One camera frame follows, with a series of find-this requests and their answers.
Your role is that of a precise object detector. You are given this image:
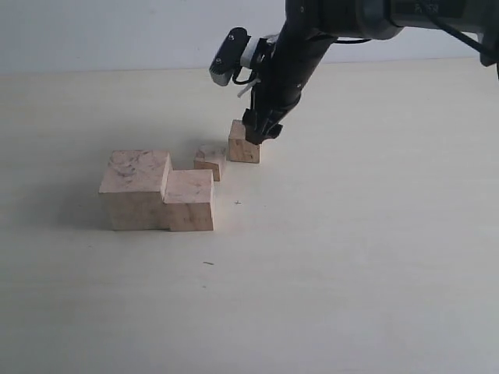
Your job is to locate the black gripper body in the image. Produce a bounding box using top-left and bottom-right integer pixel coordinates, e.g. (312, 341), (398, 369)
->
(252, 34), (324, 125)

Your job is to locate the smallest wooden cube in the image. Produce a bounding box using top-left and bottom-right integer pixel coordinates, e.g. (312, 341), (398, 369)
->
(193, 144), (227, 182)

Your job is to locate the second largest wooden cube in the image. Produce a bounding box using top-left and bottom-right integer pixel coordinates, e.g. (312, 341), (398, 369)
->
(164, 169), (214, 232)

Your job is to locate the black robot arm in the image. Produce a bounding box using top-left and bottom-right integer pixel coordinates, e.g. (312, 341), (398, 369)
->
(241, 1), (498, 145)

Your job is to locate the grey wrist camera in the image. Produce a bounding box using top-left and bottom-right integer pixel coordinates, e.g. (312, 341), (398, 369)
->
(209, 27), (260, 86)

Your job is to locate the black cable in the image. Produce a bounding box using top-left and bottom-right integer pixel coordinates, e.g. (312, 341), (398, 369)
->
(334, 15), (499, 59)

